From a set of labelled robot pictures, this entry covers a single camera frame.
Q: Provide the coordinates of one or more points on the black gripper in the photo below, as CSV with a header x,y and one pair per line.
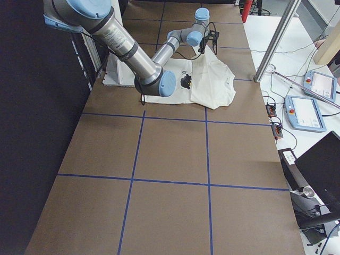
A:
x,y
202,45

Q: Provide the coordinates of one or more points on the cream long sleeve shirt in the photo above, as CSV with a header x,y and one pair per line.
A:
x,y
206,81

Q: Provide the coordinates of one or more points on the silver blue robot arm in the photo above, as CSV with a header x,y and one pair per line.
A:
x,y
98,18

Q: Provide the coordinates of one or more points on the red cylinder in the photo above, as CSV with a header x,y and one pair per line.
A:
x,y
246,9

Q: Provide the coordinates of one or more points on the reacher grabber stick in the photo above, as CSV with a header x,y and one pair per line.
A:
x,y
308,90

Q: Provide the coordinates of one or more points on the black orange adapter far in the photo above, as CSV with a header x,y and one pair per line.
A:
x,y
271,110

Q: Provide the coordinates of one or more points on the black orange adapter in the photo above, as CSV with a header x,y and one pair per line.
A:
x,y
271,110
277,130

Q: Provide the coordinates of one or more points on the black orange adapter near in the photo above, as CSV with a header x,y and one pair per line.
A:
x,y
277,130

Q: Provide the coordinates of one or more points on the near teach pendant tablet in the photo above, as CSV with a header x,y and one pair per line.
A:
x,y
304,114

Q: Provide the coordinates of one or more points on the teach pendant tablet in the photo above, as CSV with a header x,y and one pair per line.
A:
x,y
321,84
304,114

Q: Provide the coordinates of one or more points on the far teach pendant tablet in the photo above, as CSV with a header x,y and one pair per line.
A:
x,y
321,84

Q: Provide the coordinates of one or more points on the wooden board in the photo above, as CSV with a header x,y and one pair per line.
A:
x,y
329,48

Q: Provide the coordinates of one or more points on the black box with label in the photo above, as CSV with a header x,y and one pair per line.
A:
x,y
290,169

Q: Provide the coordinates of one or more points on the black laptop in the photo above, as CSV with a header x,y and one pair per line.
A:
x,y
320,167

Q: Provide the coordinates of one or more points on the silver metal cup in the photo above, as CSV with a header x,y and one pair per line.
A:
x,y
306,192

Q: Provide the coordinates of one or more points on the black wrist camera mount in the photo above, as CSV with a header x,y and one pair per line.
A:
x,y
213,36

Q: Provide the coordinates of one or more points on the aluminium frame post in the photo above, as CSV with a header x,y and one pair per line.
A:
x,y
278,34

